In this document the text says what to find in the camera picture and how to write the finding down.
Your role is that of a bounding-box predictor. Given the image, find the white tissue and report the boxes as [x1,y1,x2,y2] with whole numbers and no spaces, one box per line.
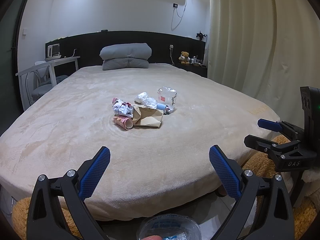
[135,92,157,109]

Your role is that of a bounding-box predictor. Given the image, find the printed paper wad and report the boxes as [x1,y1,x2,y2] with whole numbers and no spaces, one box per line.
[112,98,134,118]

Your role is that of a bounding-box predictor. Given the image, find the clear plastic trash bin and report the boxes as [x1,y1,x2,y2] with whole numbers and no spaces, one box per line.
[137,213,202,239]

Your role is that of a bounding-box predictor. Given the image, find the brown fluffy slippers rug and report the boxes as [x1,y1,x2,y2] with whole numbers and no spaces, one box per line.
[11,134,320,240]

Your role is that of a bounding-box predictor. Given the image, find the beige curtain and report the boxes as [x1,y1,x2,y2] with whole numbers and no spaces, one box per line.
[208,0,319,126]

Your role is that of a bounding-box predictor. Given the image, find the black nightstand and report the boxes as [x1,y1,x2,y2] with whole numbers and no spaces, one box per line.
[175,63,208,78]

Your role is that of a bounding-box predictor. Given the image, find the beige plush bed blanket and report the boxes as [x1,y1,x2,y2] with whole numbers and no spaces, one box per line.
[1,64,279,220]

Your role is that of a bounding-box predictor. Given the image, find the brown teddy bear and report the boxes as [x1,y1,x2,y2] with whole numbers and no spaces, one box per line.
[178,51,190,65]

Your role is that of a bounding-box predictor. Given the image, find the small dark plant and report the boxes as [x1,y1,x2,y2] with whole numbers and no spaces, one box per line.
[196,31,207,41]

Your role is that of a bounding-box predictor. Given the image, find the pink rolled wrapper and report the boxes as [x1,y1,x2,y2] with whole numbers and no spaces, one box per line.
[113,116,133,130]

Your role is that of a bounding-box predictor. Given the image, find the brown crumpled paper bag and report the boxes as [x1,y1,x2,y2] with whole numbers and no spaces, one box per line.
[132,106,164,128]

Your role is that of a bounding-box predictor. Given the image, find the white charger on headboard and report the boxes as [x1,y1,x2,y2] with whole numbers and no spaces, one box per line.
[169,44,175,66]

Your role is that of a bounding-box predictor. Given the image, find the black headboard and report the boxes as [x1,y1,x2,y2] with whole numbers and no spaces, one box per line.
[45,31,206,67]

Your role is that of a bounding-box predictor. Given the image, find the white metal chair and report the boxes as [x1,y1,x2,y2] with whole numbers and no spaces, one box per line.
[25,64,52,106]

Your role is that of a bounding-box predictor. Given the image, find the grey folded duvet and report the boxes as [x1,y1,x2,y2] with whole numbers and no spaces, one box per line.
[100,43,152,60]

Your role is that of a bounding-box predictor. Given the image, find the white desk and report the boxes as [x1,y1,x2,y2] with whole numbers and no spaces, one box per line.
[16,56,80,111]

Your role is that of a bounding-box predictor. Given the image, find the grey pillow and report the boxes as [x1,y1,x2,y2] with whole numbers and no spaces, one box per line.
[103,57,149,70]

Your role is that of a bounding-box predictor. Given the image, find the white small appliance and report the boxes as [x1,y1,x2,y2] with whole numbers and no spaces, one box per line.
[45,43,61,62]

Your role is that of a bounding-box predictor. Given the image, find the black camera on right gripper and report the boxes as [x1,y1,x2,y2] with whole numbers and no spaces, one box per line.
[300,86,320,136]

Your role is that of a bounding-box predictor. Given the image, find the white power cable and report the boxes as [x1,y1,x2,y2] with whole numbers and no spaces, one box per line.
[170,0,188,32]

